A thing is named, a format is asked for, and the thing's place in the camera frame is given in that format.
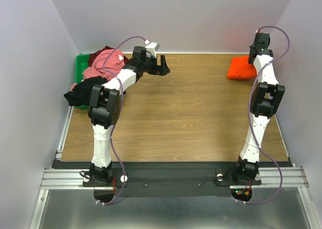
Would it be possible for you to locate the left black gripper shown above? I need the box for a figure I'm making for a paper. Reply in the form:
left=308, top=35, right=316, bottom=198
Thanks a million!
left=141, top=54, right=171, bottom=77

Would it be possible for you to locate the orange t shirt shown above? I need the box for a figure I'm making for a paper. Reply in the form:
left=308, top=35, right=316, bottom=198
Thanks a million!
left=226, top=55, right=257, bottom=80

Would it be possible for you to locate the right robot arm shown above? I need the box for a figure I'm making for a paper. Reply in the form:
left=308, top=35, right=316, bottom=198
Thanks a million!
left=231, top=31, right=285, bottom=184

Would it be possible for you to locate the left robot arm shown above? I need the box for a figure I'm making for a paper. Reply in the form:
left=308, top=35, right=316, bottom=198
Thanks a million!
left=84, top=42, right=170, bottom=186

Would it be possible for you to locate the pink t shirt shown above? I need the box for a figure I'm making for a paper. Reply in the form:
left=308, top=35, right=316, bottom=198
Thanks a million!
left=70, top=46, right=128, bottom=90

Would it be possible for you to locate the maroon t shirt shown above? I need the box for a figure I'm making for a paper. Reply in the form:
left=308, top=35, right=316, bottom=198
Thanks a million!
left=87, top=45, right=133, bottom=66

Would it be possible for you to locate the green plastic bin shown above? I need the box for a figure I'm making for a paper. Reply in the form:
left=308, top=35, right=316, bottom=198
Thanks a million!
left=74, top=54, right=94, bottom=110

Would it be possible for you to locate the black t shirt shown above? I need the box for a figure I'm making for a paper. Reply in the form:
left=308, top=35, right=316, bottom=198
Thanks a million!
left=63, top=76, right=108, bottom=107

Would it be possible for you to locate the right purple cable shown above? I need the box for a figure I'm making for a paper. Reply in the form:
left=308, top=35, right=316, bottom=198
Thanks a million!
left=235, top=26, right=291, bottom=206

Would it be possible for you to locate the purple cable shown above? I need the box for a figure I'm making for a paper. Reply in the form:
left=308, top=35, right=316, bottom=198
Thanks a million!
left=235, top=26, right=291, bottom=206
left=95, top=36, right=151, bottom=206

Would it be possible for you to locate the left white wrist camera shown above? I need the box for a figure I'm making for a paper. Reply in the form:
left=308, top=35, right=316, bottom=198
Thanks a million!
left=145, top=42, right=159, bottom=56

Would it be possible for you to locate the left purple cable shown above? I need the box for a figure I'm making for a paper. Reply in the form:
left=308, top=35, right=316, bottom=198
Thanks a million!
left=95, top=36, right=151, bottom=206

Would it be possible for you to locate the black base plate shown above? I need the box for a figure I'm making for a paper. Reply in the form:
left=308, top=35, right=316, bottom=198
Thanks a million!
left=51, top=161, right=269, bottom=198

